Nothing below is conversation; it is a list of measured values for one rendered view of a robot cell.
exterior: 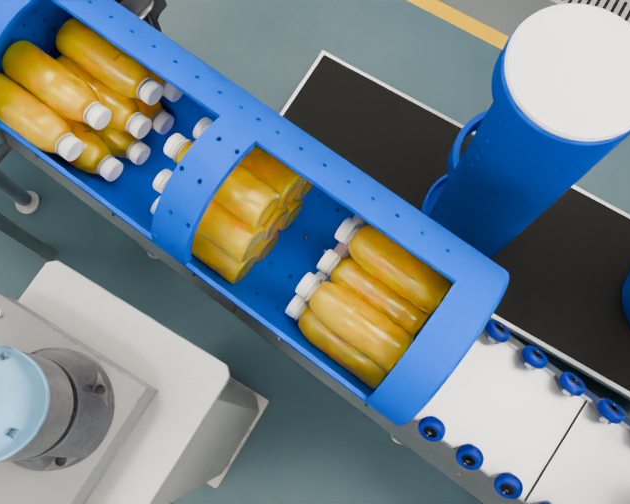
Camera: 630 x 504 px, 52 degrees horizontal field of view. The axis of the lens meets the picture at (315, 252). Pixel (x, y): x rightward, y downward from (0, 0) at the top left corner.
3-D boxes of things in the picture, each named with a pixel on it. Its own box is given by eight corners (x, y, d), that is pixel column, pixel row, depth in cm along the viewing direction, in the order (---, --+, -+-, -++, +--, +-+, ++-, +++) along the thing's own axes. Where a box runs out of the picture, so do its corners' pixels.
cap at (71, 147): (66, 133, 103) (75, 139, 103) (79, 137, 107) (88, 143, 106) (53, 153, 103) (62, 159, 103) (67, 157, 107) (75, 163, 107)
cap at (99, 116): (94, 126, 107) (102, 132, 106) (82, 120, 103) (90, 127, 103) (107, 107, 107) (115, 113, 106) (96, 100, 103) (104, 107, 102)
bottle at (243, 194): (282, 204, 102) (196, 143, 104) (282, 186, 95) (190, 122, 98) (255, 237, 100) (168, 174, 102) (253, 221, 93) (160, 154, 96)
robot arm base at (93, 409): (76, 491, 80) (43, 501, 70) (-28, 437, 82) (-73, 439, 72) (136, 379, 84) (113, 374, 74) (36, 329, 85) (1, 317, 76)
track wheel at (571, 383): (580, 401, 107) (588, 393, 107) (557, 385, 108) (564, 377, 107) (580, 389, 111) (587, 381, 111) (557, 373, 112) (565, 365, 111)
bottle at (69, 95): (17, 80, 111) (94, 136, 108) (-8, 67, 104) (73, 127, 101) (40, 47, 110) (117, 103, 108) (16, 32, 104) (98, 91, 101)
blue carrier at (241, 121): (394, 419, 110) (407, 440, 82) (17, 136, 123) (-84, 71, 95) (489, 284, 113) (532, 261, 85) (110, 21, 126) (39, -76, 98)
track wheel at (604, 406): (619, 429, 106) (628, 421, 106) (596, 413, 107) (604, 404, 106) (618, 416, 110) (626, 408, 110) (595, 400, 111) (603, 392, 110)
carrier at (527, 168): (520, 192, 205) (433, 166, 207) (670, 28, 120) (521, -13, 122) (499, 275, 198) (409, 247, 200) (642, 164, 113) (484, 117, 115)
